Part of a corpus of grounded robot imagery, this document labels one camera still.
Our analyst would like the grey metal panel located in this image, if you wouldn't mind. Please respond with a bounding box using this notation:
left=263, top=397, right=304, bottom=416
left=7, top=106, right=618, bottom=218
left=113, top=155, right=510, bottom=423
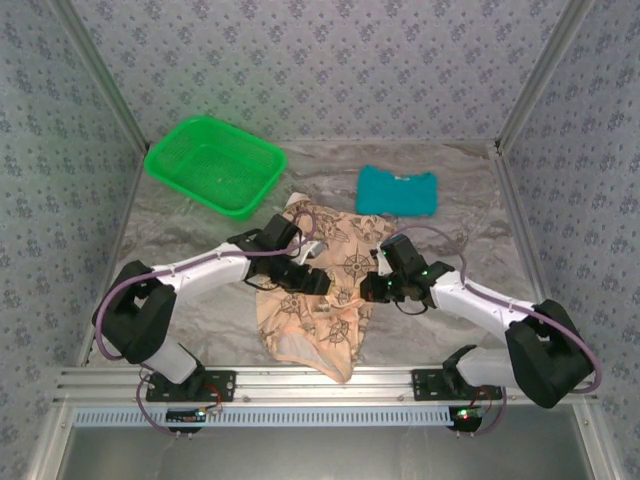
left=64, top=427, right=594, bottom=480

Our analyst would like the aluminium table side rail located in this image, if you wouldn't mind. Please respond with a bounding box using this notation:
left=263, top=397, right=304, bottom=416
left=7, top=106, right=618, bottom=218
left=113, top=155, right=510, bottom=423
left=492, top=144, right=571, bottom=364
left=77, top=144, right=151, bottom=366

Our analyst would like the teal folded t-shirt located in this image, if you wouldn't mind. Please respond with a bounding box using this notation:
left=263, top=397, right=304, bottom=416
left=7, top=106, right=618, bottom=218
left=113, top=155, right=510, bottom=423
left=355, top=164, right=440, bottom=219

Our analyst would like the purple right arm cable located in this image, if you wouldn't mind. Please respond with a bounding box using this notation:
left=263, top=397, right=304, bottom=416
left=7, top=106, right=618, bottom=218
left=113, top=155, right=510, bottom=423
left=392, top=223, right=604, bottom=439

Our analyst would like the green plastic basket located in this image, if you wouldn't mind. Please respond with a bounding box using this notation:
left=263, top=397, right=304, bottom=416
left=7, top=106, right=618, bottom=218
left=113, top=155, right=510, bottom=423
left=143, top=115, right=289, bottom=224

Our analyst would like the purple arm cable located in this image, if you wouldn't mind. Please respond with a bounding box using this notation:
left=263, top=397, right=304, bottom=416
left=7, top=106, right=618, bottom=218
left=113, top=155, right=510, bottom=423
left=392, top=223, right=604, bottom=439
left=93, top=209, right=317, bottom=439

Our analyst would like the small circuit board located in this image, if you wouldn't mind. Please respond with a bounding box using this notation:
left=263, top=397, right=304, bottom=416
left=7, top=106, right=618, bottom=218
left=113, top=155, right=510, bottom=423
left=448, top=406, right=484, bottom=424
left=166, top=408, right=207, bottom=425

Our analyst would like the grey slotted cable duct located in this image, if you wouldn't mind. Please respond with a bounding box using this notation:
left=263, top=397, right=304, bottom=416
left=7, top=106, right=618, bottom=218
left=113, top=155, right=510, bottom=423
left=72, top=403, right=464, bottom=429

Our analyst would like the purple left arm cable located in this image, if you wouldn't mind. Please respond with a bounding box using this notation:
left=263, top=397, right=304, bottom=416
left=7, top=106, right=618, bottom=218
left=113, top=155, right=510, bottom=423
left=93, top=209, right=317, bottom=439

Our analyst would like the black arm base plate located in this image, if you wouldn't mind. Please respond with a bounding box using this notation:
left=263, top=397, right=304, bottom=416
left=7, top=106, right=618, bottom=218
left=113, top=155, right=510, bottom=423
left=145, top=369, right=237, bottom=403
left=411, top=368, right=504, bottom=402

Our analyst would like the peach printed t-shirt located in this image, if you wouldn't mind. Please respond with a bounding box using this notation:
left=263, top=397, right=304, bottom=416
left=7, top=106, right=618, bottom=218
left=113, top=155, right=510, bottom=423
left=254, top=192, right=399, bottom=385

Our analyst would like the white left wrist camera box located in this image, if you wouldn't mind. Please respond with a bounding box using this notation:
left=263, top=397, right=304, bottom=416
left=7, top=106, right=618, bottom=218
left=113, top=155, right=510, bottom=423
left=293, top=240, right=325, bottom=262

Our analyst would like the aluminium mounting rail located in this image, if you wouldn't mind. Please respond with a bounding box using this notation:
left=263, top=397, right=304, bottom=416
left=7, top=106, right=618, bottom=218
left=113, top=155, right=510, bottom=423
left=52, top=364, right=599, bottom=405

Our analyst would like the aluminium frame post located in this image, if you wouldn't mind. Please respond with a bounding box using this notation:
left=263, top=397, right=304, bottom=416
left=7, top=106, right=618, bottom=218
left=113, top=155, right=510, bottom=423
left=493, top=0, right=599, bottom=154
left=49, top=0, right=152, bottom=154

